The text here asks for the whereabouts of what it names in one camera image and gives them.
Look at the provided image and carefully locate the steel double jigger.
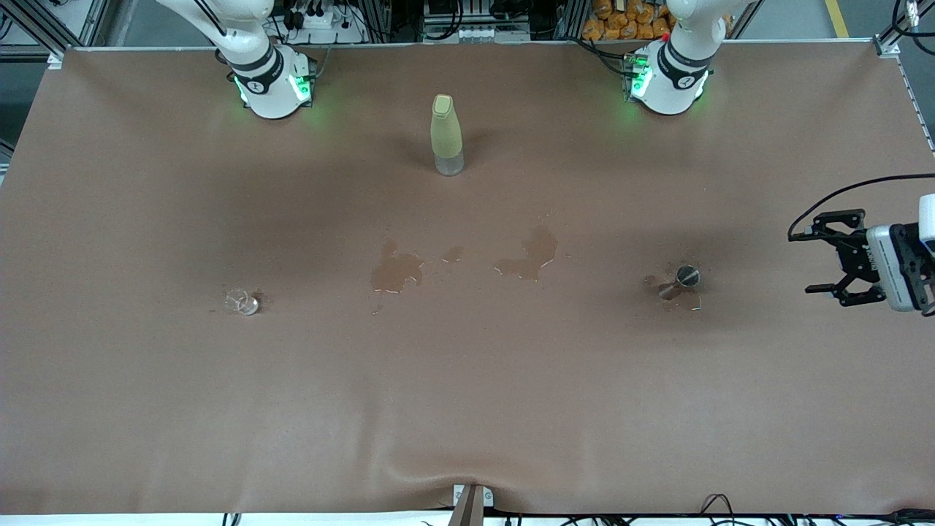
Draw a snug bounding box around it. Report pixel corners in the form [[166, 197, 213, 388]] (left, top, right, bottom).
[[657, 264, 701, 302]]

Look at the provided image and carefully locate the clear glass beaker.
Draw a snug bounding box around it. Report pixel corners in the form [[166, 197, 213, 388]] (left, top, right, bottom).
[[223, 289, 262, 317]]

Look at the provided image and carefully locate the pile of orange packets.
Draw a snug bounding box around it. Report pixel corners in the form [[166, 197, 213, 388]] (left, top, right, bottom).
[[582, 0, 676, 41]]

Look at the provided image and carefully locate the curved liquid spill puddle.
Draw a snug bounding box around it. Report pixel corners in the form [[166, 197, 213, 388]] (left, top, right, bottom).
[[493, 225, 558, 282]]

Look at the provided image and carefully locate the green sleeved glass bottle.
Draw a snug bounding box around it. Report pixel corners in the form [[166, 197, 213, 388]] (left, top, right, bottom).
[[430, 94, 465, 177]]

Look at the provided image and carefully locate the brown table mat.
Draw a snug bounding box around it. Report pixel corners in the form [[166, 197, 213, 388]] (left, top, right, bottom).
[[0, 40, 935, 516]]

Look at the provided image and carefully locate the black equipment with white connectors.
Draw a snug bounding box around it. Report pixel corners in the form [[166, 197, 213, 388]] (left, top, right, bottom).
[[422, 0, 532, 43]]

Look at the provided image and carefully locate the large liquid spill puddle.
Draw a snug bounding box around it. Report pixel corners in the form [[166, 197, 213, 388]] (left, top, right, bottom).
[[370, 240, 424, 294]]

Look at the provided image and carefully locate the white power strip with plugs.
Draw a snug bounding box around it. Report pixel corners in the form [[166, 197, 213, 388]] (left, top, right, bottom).
[[281, 0, 366, 45]]

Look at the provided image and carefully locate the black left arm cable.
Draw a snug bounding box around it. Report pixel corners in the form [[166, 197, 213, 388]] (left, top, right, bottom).
[[787, 173, 935, 238]]

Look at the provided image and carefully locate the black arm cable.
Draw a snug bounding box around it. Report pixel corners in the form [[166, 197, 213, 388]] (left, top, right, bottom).
[[787, 173, 935, 238], [190, 0, 229, 36]]

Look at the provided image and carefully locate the aluminium frame post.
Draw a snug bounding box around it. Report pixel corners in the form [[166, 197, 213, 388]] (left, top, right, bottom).
[[873, 0, 935, 59], [0, 0, 110, 70]]

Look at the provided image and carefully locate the black cable loop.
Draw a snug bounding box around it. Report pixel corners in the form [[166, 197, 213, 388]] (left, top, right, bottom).
[[700, 494, 736, 525]]

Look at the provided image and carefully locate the metal bracket with brown bar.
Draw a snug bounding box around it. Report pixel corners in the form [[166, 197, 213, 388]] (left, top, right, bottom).
[[447, 484, 495, 526]]

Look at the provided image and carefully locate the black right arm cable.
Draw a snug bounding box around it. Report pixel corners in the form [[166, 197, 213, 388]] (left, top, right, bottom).
[[190, 0, 229, 36]]

